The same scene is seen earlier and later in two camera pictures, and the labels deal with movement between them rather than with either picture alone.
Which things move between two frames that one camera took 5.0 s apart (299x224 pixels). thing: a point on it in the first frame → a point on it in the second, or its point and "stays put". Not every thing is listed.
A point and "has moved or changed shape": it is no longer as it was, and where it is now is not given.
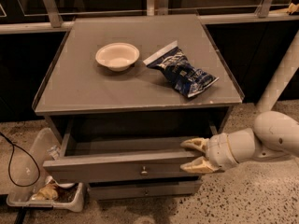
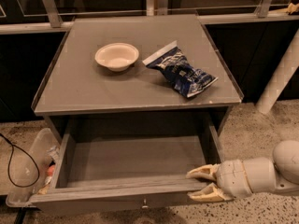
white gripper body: [220, 150] → [231, 177]
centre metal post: [161, 0] stays put
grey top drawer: [121, 167] has moved or changed shape
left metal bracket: [50, 6] stays put
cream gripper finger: [201, 144] → [207, 171]
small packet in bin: [54, 151] stays put
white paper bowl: [118, 56] stays put
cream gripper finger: [201, 166] → [208, 193]
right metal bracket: [263, 9] stays put
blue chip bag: [173, 60] stays put
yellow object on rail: [292, 7] stays put
